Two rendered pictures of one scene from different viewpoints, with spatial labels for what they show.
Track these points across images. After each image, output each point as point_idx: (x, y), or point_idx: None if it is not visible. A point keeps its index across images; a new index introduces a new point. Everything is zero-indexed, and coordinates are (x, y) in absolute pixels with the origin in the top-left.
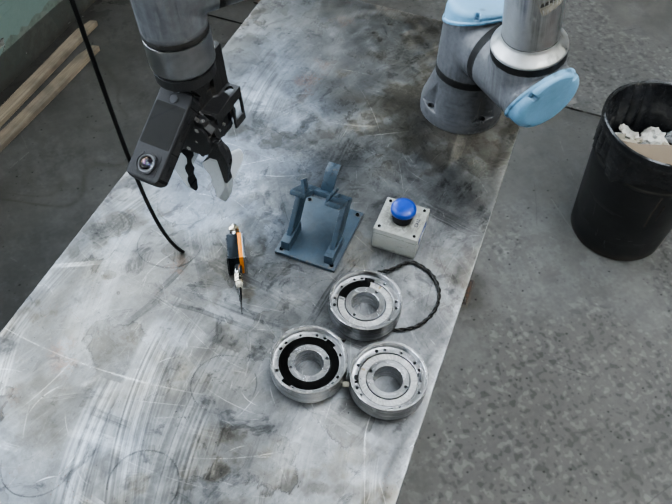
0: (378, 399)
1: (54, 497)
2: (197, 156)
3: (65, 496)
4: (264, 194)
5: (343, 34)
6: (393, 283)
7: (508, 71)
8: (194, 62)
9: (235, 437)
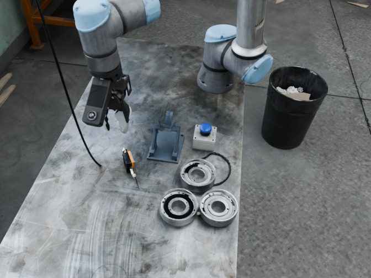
0: (216, 217)
1: None
2: None
3: None
4: (134, 133)
5: (153, 57)
6: (209, 162)
7: (242, 58)
8: (112, 62)
9: (150, 249)
